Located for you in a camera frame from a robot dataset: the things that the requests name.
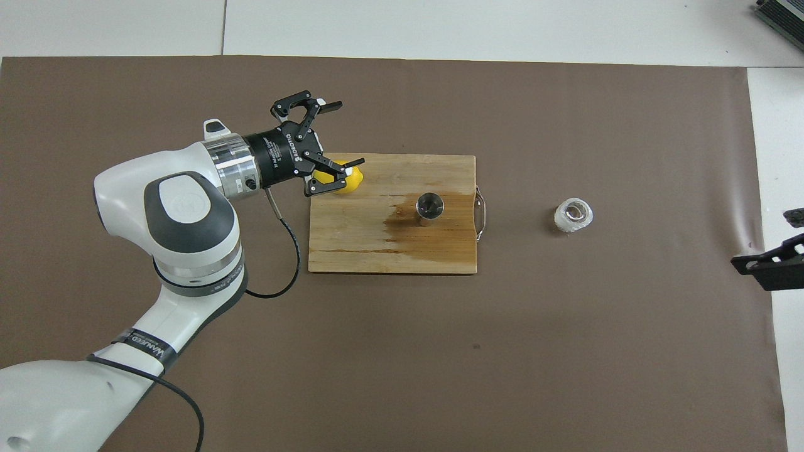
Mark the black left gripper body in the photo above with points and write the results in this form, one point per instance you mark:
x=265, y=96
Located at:
x=279, y=157

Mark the steel double jigger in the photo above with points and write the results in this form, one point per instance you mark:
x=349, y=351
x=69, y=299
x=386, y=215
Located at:
x=430, y=206

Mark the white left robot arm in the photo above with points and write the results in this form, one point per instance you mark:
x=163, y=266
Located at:
x=182, y=213

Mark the yellow lemon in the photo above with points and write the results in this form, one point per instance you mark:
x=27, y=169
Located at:
x=353, y=181

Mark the wooden cutting board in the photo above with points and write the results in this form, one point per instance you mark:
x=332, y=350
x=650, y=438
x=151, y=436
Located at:
x=377, y=238

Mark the grey ribbed metal device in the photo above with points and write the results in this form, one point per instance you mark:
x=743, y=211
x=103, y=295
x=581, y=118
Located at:
x=785, y=19

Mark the brown paper table mat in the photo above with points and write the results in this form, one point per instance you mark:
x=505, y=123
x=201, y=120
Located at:
x=502, y=376

